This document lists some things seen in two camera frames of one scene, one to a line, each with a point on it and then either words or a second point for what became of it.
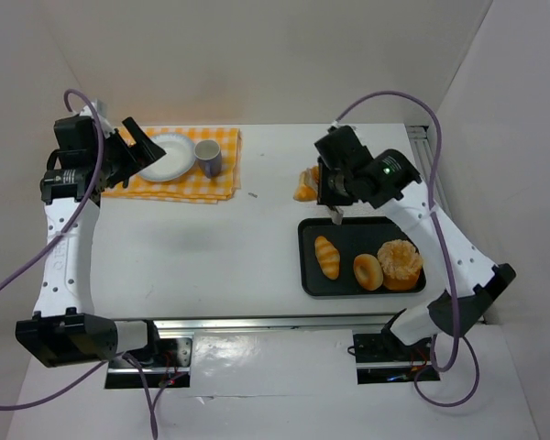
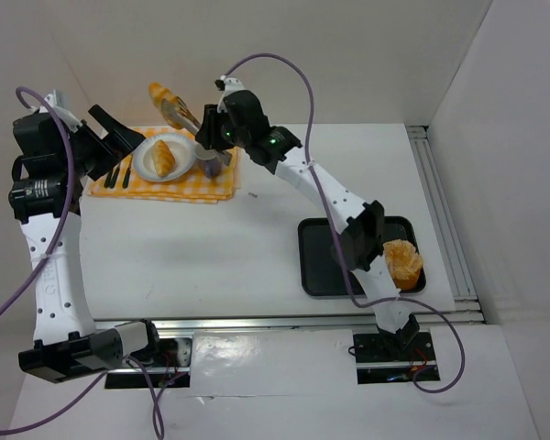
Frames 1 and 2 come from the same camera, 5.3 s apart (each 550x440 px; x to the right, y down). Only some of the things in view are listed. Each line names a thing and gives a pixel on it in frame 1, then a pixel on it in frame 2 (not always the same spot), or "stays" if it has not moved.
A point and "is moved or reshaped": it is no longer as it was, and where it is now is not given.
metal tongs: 335,213 is moved or reshaped
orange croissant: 307,186 is moved or reshaped
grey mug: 208,155 stays
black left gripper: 120,153 to 96,149
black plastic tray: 353,237 stays
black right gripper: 327,192 to 209,129
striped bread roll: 328,257 to 163,158
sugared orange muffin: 401,262 stays
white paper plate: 178,160 stays
